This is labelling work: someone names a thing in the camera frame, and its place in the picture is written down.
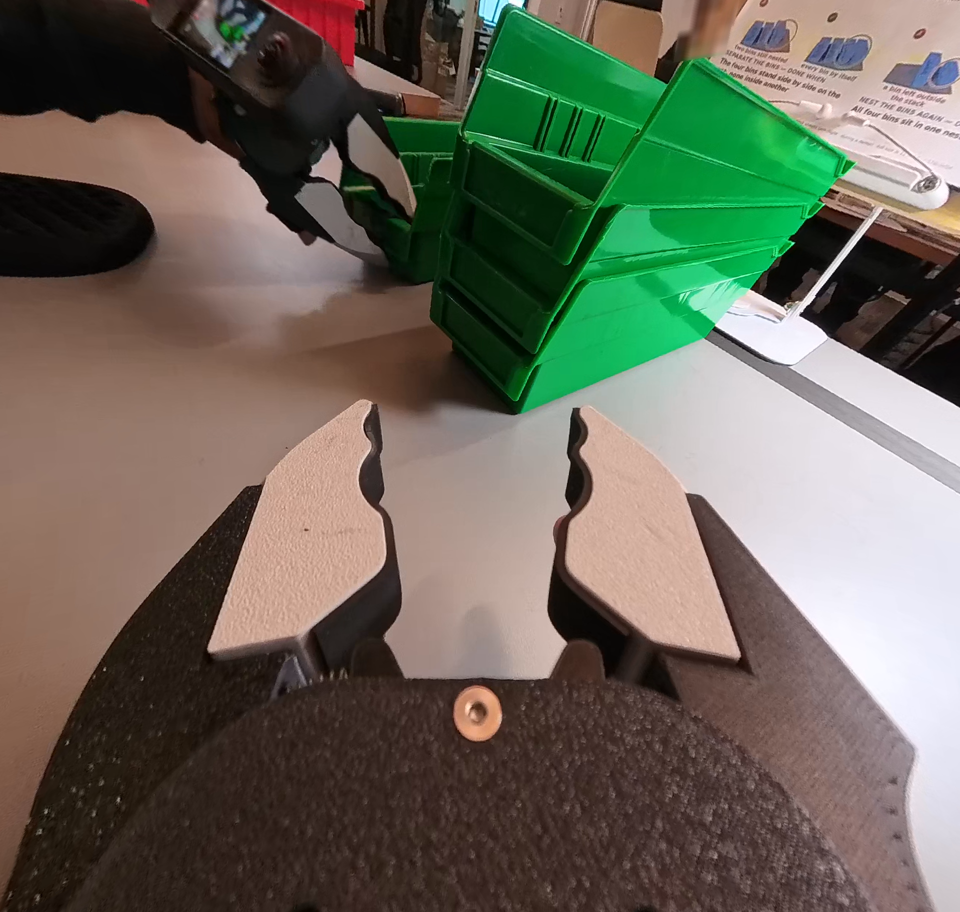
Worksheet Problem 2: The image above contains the wooden document stand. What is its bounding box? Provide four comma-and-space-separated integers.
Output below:
705, 0, 960, 367

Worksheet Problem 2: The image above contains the black perforated round pad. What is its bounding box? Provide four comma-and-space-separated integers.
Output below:
0, 171, 156, 279

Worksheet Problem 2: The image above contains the person's left hand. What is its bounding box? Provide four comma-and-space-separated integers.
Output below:
187, 75, 245, 167

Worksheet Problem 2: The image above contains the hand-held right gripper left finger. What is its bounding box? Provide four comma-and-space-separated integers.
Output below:
206, 399, 404, 677

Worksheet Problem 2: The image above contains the beige cardboard board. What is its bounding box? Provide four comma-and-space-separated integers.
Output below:
592, 0, 665, 77

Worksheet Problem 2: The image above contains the red plastic crate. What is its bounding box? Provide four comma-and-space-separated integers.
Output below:
67, 0, 366, 73

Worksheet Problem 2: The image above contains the grey desk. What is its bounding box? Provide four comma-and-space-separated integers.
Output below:
0, 55, 960, 912

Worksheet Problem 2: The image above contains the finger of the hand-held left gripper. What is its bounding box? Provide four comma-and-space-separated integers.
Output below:
294, 179, 390, 267
339, 105, 419, 225

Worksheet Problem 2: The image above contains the white printed instruction sheet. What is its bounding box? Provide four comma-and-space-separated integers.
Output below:
718, 0, 960, 150

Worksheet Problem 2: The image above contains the person's left forearm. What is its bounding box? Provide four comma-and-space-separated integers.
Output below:
0, 0, 207, 144

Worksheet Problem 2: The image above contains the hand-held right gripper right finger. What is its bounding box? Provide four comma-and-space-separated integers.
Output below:
547, 405, 745, 679

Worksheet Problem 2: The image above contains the green plastic storage bin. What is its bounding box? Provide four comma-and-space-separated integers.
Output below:
339, 115, 465, 285
453, 3, 858, 268
441, 199, 820, 343
429, 240, 796, 416

